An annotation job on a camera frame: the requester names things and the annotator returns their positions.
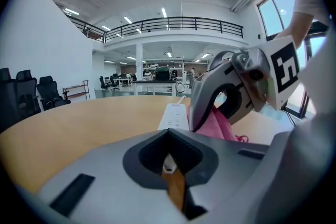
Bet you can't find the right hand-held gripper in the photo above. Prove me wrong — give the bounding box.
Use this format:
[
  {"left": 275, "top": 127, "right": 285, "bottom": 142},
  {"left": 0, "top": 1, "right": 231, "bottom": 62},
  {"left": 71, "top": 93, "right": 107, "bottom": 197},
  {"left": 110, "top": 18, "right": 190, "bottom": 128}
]
[{"left": 216, "top": 35, "right": 301, "bottom": 126}]

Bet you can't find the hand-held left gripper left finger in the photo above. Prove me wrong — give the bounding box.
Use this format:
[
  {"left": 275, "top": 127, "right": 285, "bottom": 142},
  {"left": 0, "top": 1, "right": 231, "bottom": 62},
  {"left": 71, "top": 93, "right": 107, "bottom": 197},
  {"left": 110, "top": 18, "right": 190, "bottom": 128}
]
[{"left": 38, "top": 128, "right": 190, "bottom": 224}]

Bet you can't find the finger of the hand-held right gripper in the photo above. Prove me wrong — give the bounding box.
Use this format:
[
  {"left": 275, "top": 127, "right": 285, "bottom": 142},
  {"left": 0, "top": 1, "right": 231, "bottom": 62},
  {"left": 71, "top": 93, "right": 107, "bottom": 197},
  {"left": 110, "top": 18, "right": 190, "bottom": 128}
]
[{"left": 187, "top": 50, "right": 242, "bottom": 132}]

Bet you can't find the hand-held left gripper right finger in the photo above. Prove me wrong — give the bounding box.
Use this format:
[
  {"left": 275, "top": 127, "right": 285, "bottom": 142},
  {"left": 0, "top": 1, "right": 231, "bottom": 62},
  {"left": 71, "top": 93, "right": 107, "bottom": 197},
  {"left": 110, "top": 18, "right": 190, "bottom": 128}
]
[{"left": 167, "top": 128, "right": 272, "bottom": 224}]

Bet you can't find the pink cloth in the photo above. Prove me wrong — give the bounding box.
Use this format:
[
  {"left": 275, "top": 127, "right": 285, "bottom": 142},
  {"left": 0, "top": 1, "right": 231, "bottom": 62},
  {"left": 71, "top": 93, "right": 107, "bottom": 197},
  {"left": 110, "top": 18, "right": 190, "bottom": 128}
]
[{"left": 195, "top": 104, "right": 250, "bottom": 143}]

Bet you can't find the white power strip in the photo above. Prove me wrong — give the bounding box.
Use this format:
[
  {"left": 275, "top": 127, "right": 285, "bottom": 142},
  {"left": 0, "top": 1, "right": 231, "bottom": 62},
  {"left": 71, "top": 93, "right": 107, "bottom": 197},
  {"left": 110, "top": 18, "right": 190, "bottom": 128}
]
[{"left": 157, "top": 103, "right": 190, "bottom": 174}]

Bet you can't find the person's right forearm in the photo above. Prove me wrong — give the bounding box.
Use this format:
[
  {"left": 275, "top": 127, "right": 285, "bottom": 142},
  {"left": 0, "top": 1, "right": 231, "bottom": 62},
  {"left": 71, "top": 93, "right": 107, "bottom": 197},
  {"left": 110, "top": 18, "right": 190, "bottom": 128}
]
[{"left": 274, "top": 12, "right": 316, "bottom": 49}]

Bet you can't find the green machine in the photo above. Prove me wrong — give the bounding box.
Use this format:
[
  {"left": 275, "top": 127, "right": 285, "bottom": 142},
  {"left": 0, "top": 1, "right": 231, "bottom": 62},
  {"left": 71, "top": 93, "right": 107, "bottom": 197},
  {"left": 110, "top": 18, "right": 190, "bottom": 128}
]
[{"left": 154, "top": 67, "right": 171, "bottom": 81}]

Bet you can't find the black top workbench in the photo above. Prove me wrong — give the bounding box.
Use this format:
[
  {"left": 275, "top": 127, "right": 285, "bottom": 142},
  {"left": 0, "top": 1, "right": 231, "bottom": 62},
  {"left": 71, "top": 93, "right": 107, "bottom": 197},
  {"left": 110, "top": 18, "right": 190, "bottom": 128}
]
[{"left": 132, "top": 80, "right": 184, "bottom": 97}]

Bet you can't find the black mezzanine railing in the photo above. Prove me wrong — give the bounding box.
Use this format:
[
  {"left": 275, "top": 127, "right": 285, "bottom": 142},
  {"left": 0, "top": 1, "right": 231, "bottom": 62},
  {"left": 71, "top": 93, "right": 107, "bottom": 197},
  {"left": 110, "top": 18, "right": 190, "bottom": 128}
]
[{"left": 69, "top": 16, "right": 244, "bottom": 44}]

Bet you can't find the white office desk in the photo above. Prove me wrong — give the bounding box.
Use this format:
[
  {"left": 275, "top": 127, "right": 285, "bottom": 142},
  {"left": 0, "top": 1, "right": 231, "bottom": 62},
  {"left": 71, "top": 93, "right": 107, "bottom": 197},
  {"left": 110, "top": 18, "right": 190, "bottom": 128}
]
[{"left": 115, "top": 76, "right": 133, "bottom": 87}]

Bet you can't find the black office chair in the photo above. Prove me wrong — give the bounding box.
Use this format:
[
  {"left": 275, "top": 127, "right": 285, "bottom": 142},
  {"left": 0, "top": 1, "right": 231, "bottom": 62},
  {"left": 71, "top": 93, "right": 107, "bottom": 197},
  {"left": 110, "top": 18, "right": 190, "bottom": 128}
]
[
  {"left": 109, "top": 75, "right": 120, "bottom": 91},
  {"left": 99, "top": 75, "right": 111, "bottom": 91},
  {"left": 0, "top": 67, "right": 20, "bottom": 134},
  {"left": 15, "top": 69, "right": 42, "bottom": 116},
  {"left": 36, "top": 75, "right": 71, "bottom": 111}
]

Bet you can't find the metal shelf rack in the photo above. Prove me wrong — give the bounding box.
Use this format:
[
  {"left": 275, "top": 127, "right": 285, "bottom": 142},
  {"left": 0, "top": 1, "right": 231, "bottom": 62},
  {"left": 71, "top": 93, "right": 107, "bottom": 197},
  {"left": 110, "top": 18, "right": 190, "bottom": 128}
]
[{"left": 62, "top": 80, "right": 91, "bottom": 102}]

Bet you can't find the glass window wall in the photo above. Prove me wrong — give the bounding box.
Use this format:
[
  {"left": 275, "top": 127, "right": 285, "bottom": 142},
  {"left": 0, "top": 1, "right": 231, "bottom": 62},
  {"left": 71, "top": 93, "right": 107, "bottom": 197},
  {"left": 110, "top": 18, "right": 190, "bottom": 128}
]
[{"left": 257, "top": 0, "right": 329, "bottom": 120}]

